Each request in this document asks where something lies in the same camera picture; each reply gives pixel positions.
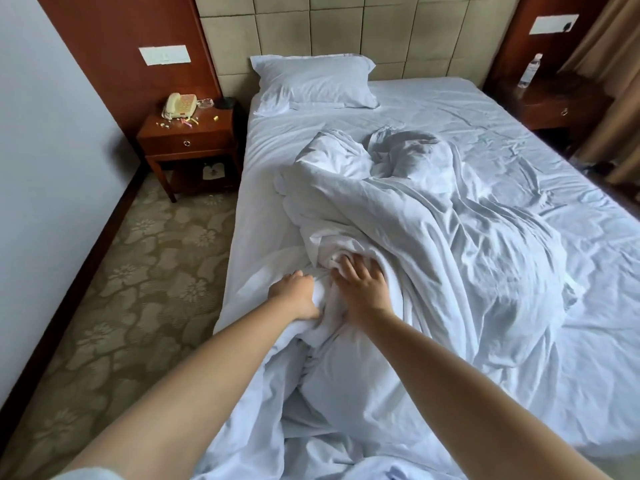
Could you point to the person's right hand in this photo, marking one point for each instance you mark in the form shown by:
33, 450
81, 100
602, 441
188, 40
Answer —
367, 292

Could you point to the person's left hand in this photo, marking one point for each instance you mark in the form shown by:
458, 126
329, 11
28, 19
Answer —
295, 297

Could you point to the white duvet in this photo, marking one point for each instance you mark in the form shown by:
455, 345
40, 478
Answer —
425, 234

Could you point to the white bed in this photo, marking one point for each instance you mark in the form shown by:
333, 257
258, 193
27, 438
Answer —
500, 124

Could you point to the person's right forearm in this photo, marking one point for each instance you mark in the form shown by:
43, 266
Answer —
475, 409

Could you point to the person's left forearm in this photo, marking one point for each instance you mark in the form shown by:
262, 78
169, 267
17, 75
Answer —
200, 394

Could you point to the white slipper packet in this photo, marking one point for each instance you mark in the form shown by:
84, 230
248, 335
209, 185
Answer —
213, 172

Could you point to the wooden nightstand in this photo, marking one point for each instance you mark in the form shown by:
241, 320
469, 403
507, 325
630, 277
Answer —
190, 144
550, 104

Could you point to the scatter of small coloured pieces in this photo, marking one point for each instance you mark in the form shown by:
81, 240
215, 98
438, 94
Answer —
187, 122

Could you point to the black round ashtray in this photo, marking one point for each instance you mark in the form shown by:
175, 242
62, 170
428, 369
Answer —
225, 102

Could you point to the clear glass ashtray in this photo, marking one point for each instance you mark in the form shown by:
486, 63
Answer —
205, 102

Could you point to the white pillow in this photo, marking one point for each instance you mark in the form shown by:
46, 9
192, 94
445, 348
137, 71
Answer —
315, 79

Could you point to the beige telephone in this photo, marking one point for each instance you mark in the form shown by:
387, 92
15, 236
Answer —
179, 105

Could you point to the beige padded headboard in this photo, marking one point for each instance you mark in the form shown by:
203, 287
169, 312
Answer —
350, 29

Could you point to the white shirt sleeve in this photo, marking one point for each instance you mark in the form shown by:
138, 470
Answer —
90, 474

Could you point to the clear water bottle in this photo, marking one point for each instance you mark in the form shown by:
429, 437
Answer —
530, 72

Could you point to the beige curtain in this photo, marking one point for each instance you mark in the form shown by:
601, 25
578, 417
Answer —
610, 94

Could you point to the white wall switch panel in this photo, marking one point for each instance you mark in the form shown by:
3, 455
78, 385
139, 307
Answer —
165, 55

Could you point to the white wall socket panel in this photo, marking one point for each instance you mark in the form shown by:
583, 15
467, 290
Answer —
550, 24

